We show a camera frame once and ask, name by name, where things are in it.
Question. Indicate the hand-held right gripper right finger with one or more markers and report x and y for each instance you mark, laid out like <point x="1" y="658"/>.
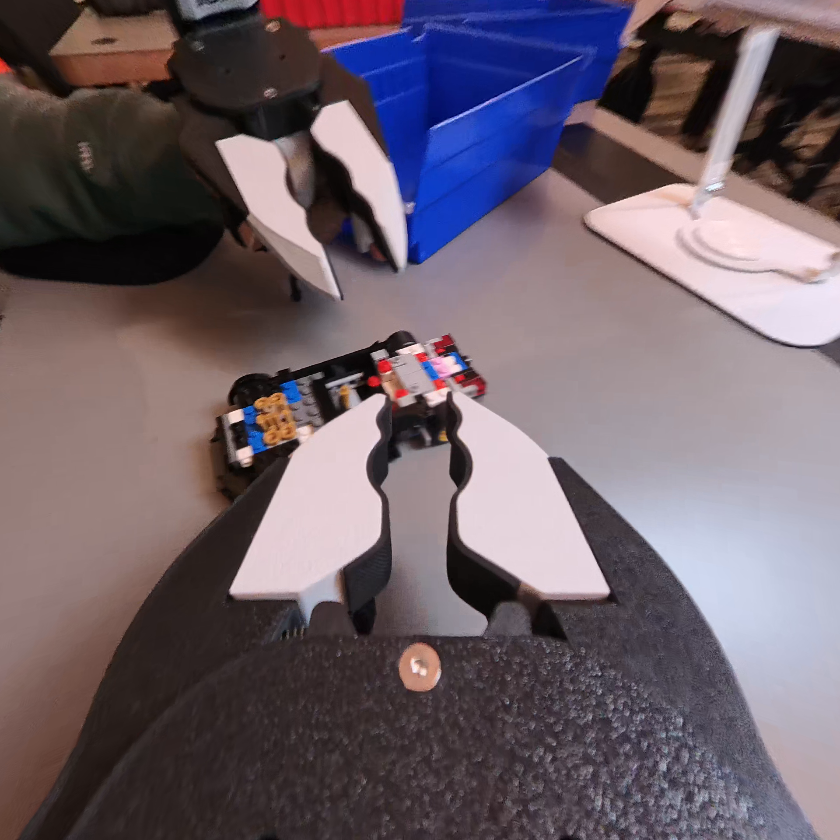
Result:
<point x="525" y="518"/>

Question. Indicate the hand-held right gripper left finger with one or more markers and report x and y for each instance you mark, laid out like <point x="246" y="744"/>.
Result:
<point x="315" y="518"/>

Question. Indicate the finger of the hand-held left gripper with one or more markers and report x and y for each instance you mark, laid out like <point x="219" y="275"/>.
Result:
<point x="269" y="197"/>
<point x="367" y="177"/>

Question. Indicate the black lego car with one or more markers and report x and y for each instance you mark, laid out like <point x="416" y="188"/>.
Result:
<point x="282" y="413"/>

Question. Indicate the blue plastic bin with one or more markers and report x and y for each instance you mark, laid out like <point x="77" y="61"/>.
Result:
<point x="492" y="151"/>
<point x="525" y="26"/>

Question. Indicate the person's left forearm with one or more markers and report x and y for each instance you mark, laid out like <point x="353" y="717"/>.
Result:
<point x="85" y="164"/>

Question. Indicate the red plastic bin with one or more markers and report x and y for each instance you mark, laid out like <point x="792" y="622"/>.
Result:
<point x="328" y="13"/>

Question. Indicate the wooden workbench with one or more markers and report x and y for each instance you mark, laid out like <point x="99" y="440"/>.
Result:
<point x="118" y="46"/>

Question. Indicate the white booklet stand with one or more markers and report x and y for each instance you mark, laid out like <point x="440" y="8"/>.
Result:
<point x="722" y="275"/>

